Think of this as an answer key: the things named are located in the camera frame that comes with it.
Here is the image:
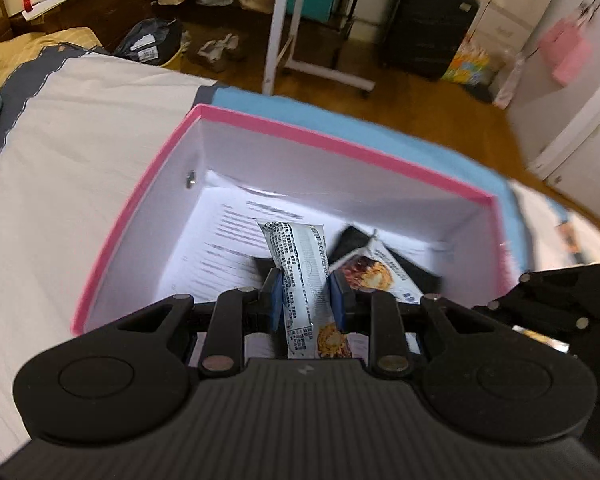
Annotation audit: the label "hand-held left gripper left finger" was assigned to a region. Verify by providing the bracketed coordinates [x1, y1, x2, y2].
[115, 267, 286, 378]

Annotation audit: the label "loose paper sheets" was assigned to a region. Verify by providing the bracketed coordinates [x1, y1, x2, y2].
[22, 0, 104, 22]

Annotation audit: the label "black suitcase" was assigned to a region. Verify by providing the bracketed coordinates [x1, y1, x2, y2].
[380, 0, 481, 81]

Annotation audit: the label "grey white snack bar packet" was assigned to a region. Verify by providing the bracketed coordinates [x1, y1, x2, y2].
[256, 219, 353, 360]

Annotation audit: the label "wooden cabinet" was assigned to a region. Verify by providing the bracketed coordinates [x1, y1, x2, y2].
[0, 0, 156, 56]

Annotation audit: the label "printed paper sheet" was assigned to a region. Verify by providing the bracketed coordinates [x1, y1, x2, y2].
[157, 170, 451, 313]

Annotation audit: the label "white grey shoe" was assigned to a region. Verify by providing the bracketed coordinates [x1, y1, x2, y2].
[187, 34, 241, 73]

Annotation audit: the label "white wardrobe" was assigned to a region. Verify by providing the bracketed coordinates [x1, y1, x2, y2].
[472, 0, 600, 231]

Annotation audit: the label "white rolling table frame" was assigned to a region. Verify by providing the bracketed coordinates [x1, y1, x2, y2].
[262, 0, 376, 98]

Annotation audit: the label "colourful gift bag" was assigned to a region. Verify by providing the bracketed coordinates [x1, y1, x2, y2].
[442, 37, 491, 86]

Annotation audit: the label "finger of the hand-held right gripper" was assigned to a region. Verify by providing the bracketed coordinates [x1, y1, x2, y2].
[472, 261, 600, 356]

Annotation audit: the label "pale pink packet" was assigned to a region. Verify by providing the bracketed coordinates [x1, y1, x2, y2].
[492, 52, 526, 111]

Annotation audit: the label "pink hanging bag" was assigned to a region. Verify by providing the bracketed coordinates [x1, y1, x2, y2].
[537, 2, 598, 88]

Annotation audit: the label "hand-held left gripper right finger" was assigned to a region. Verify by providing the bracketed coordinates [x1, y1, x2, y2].
[328, 272, 486, 381]

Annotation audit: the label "yellow striped blanket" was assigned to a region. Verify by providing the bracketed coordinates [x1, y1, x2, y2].
[0, 27, 112, 93]

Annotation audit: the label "black plastic bag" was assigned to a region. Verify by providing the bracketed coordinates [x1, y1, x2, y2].
[112, 17, 186, 66]

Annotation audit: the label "pink cardboard box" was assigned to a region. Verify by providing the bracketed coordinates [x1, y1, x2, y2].
[70, 103, 515, 361]

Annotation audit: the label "black snack packet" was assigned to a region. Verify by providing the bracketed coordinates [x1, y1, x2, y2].
[328, 225, 443, 291]

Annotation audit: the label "cream puff snack packet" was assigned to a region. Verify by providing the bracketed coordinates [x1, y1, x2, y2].
[330, 237, 433, 306]

